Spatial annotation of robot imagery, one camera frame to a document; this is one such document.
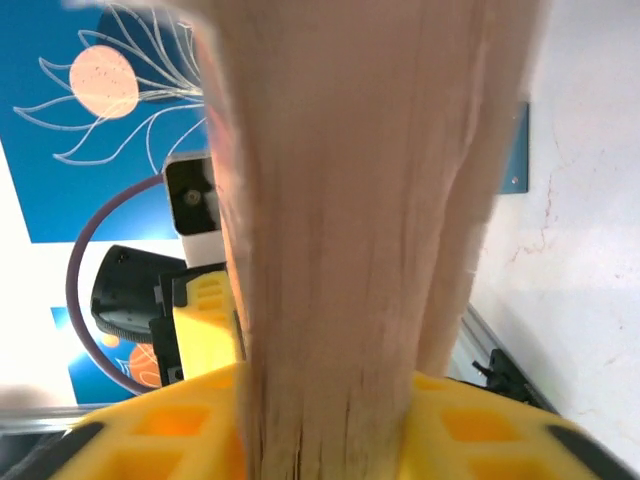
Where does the thick orange book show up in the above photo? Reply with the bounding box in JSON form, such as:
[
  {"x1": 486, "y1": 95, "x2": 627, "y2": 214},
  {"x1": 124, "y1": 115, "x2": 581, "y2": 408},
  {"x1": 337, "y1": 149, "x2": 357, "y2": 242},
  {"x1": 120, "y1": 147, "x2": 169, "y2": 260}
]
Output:
[{"x1": 192, "y1": 0, "x2": 545, "y2": 480}]

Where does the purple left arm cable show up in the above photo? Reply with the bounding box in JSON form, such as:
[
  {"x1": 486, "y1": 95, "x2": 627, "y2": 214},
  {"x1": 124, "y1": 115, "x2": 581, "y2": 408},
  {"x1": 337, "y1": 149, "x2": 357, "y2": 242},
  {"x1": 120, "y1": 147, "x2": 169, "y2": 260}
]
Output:
[{"x1": 64, "y1": 172, "x2": 170, "y2": 397}]

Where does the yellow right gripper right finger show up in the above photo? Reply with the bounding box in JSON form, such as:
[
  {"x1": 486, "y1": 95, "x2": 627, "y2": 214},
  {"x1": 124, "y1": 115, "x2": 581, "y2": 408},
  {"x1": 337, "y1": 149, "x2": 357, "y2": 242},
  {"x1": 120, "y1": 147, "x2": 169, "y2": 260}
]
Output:
[{"x1": 398, "y1": 371, "x2": 639, "y2": 480}]

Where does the blue poster peach circle flower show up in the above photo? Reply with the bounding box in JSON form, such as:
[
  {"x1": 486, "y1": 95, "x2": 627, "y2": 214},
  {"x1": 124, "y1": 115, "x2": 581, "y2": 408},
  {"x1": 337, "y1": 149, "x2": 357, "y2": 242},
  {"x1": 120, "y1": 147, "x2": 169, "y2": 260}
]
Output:
[{"x1": 0, "y1": 0, "x2": 212, "y2": 245}]

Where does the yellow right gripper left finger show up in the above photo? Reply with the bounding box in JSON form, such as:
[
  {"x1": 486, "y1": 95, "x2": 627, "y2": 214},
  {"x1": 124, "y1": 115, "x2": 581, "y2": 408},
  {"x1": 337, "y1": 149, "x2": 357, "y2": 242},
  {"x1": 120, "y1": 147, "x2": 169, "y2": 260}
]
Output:
[{"x1": 29, "y1": 367, "x2": 250, "y2": 480}]

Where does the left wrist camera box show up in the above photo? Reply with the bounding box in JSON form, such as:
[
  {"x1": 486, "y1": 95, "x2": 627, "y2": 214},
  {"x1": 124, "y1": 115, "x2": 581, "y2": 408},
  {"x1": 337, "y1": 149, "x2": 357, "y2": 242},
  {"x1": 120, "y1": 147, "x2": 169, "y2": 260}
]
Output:
[{"x1": 162, "y1": 152, "x2": 227, "y2": 267}]

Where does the teal flat pouch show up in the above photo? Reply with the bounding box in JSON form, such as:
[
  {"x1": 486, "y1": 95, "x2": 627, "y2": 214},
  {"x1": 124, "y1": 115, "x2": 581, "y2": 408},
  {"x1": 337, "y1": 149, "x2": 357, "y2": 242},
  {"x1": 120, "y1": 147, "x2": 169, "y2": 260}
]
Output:
[{"x1": 496, "y1": 101, "x2": 531, "y2": 197}]

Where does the blue poster orange circle flower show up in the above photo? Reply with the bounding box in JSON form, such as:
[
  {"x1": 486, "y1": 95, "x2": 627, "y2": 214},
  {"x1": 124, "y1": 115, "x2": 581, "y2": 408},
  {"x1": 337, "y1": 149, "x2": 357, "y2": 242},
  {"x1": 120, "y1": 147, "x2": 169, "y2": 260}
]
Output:
[{"x1": 51, "y1": 306, "x2": 167, "y2": 405}]

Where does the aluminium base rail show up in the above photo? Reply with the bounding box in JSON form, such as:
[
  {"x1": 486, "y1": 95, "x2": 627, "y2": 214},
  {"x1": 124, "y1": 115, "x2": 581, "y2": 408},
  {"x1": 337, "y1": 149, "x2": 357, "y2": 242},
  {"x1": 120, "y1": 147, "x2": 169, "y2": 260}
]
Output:
[{"x1": 447, "y1": 302, "x2": 564, "y2": 419}]

